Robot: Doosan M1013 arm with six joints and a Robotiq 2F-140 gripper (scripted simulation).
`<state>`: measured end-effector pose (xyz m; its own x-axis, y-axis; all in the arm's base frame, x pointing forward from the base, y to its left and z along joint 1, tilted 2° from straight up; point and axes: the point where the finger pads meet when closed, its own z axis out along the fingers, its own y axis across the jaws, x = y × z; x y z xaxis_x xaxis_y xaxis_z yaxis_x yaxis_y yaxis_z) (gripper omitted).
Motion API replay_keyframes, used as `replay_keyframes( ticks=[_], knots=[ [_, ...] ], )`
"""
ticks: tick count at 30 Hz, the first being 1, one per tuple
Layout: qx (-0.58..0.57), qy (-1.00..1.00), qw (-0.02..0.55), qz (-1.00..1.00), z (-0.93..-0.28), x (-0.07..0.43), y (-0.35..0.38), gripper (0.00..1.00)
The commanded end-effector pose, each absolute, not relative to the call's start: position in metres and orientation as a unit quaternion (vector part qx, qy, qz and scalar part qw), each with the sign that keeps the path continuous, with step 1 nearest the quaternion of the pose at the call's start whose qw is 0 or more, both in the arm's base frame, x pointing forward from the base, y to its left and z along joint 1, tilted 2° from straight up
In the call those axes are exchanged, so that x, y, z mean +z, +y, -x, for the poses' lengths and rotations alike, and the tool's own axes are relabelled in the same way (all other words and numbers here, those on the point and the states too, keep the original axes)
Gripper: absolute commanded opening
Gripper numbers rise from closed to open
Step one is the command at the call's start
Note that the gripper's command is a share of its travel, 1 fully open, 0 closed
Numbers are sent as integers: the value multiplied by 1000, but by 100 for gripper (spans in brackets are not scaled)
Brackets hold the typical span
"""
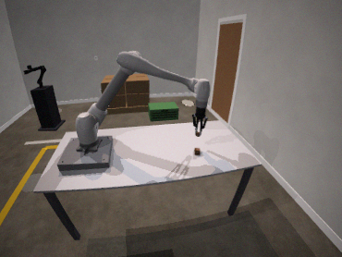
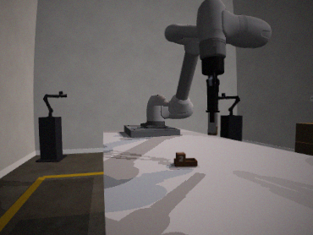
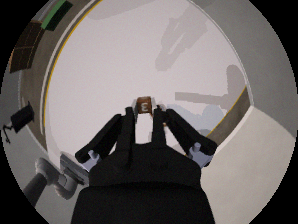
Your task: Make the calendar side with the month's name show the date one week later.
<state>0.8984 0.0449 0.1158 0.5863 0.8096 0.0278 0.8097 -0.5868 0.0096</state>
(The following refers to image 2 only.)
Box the brown wooden tray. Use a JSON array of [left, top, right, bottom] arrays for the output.
[[174, 158, 198, 167]]

